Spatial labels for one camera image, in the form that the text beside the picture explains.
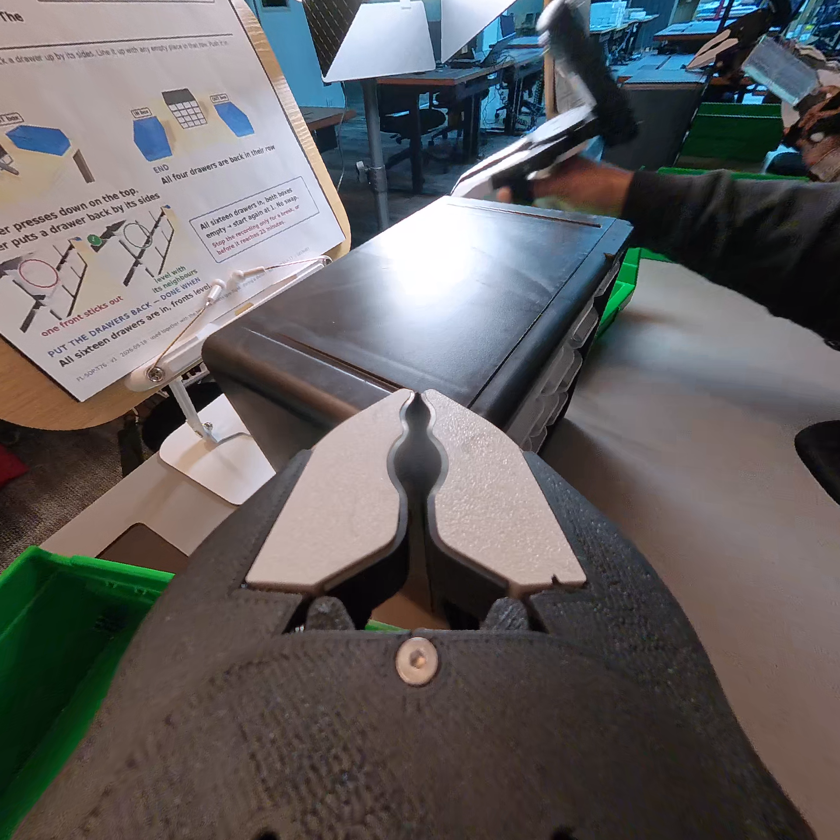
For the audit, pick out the grey lamp pole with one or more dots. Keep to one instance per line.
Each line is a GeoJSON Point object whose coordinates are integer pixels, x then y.
{"type": "Point", "coordinates": [374, 131]}

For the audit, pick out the red bag with blue print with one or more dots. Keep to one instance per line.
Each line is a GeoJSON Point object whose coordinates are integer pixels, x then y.
{"type": "Point", "coordinates": [12, 466]}

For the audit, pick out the black quilted panel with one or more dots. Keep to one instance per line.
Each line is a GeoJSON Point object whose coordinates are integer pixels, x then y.
{"type": "Point", "coordinates": [331, 33]}

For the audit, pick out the printed instruction sheet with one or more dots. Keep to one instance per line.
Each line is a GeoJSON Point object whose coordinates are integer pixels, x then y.
{"type": "Point", "coordinates": [164, 164]}

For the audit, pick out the white winged lamp shade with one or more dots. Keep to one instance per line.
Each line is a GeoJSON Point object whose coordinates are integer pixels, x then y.
{"type": "Point", "coordinates": [380, 39]}

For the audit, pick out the black office chair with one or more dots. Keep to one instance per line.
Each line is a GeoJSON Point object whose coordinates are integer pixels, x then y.
{"type": "Point", "coordinates": [420, 124]}

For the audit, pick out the clear plastic drawer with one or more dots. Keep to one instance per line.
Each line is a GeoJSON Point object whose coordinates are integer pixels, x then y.
{"type": "Point", "coordinates": [781, 72]}

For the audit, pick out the white metal stand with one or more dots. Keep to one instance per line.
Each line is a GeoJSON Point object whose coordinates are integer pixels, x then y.
{"type": "Point", "coordinates": [216, 466]}

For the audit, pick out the black drawer cabinet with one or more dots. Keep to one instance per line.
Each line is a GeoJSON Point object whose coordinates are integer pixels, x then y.
{"type": "Point", "coordinates": [426, 282]}

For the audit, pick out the instruction poster on board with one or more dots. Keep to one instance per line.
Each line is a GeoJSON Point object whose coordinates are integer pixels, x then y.
{"type": "Point", "coordinates": [39, 407]}

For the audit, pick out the brown office table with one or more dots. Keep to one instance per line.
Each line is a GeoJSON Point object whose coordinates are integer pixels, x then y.
{"type": "Point", "coordinates": [459, 75]}

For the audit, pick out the person's right forearm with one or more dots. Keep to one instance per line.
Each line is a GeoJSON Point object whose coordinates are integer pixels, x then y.
{"type": "Point", "coordinates": [735, 236]}

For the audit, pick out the grid of clear cabinet drawers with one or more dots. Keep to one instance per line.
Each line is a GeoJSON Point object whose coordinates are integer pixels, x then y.
{"type": "Point", "coordinates": [564, 367]}

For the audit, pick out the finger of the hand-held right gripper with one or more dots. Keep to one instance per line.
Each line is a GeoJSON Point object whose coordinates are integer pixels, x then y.
{"type": "Point", "coordinates": [525, 141]}
{"type": "Point", "coordinates": [551, 167]}

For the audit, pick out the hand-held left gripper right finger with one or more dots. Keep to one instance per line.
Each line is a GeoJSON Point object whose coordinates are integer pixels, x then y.
{"type": "Point", "coordinates": [499, 518]}

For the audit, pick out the person's right hand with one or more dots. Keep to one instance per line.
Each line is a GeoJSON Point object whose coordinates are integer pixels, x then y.
{"type": "Point", "coordinates": [584, 187]}

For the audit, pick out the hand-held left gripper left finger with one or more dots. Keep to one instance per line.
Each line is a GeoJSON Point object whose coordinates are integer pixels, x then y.
{"type": "Point", "coordinates": [328, 518]}

